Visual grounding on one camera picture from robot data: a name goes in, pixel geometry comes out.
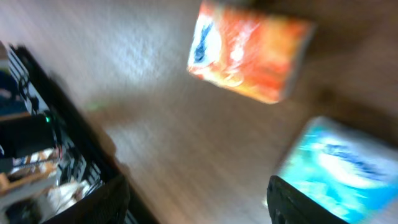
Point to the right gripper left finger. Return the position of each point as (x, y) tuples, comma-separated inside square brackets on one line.
[(107, 204)]

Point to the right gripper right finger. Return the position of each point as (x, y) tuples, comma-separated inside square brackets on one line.
[(287, 205)]

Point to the teal tissue pack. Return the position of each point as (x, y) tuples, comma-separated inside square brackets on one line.
[(349, 172)]

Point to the orange tissue pack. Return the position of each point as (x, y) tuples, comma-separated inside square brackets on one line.
[(251, 53)]

